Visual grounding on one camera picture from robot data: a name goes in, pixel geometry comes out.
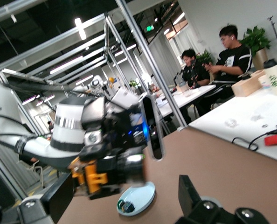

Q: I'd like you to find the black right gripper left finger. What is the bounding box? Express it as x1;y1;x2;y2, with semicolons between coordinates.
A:
16;172;75;224

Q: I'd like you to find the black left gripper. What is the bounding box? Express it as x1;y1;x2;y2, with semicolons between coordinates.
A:
79;97;151;188

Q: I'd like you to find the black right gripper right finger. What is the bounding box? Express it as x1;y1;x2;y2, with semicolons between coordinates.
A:
178;175;223;224

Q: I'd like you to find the light wooden box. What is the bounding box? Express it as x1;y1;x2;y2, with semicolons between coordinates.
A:
230;69;268;98

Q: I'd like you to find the light blue round plate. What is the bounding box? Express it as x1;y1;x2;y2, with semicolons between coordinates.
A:
116;181;156;217

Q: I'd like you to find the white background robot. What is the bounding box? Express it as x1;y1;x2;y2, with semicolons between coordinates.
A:
69;74;111;99

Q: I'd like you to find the white work table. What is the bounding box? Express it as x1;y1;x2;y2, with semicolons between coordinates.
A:
188;78;277;164
155;84;217;118

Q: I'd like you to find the red flat tool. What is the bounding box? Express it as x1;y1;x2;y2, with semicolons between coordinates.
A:
263;133;277;147

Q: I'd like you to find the ceiling light strip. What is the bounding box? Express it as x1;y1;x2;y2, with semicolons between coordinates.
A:
74;17;87;41
49;55;83;75

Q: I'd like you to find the person in plain black shirt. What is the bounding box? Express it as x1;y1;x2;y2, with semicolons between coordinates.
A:
180;48;211;90

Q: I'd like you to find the small paper cup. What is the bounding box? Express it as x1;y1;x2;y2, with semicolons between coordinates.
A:
257;74;273;90

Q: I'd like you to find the small green plant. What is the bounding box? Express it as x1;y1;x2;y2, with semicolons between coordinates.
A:
195;49;215;65

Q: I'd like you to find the person in striped black shirt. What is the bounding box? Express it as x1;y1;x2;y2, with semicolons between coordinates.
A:
196;24;254;117

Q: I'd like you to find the green plant in gold pot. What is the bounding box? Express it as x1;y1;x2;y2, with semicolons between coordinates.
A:
239;25;272;71

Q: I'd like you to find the metal frame chair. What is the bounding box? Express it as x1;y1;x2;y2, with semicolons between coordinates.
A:
19;158;46;189

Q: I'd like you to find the black table cable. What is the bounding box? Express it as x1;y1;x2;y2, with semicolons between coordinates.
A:
231;122;277;152

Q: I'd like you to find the aluminium frame post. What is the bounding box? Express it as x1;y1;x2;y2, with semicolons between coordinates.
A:
114;0;188;132
103;13;139;100

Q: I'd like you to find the aluminium frame beam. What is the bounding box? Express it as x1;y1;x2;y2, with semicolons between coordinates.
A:
0;13;107;71

